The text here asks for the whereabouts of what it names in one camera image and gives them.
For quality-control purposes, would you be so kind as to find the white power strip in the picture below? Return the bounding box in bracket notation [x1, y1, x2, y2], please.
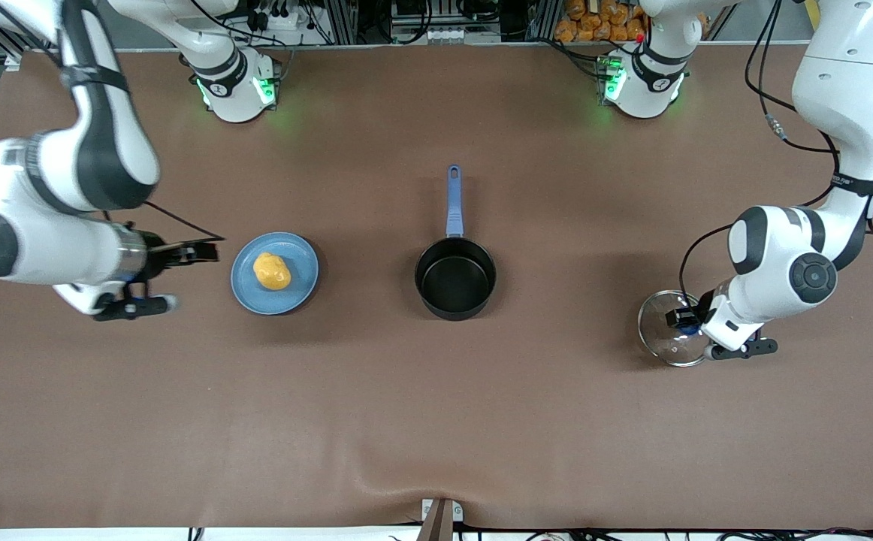
[245, 0, 302, 31]

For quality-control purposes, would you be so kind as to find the aluminium frame strut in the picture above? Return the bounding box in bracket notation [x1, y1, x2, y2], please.
[0, 15, 62, 72]

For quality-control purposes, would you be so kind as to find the black pot with blue handle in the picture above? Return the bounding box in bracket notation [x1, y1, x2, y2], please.
[415, 165, 497, 322]

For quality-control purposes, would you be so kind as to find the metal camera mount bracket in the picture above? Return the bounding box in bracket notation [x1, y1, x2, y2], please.
[421, 497, 464, 541]

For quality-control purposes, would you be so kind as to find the yellow potato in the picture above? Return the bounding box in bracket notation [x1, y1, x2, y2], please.
[253, 252, 292, 291]

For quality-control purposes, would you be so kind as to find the bag of orange items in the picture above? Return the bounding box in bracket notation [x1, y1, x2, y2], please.
[554, 0, 648, 43]

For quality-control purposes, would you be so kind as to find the blue round plate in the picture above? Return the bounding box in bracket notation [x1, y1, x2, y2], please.
[231, 232, 320, 316]

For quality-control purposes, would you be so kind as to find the brown table mat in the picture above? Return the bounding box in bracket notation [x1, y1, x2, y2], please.
[0, 41, 873, 530]

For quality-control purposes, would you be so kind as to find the glass lid with blue knob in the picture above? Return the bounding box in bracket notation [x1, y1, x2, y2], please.
[638, 290, 711, 367]

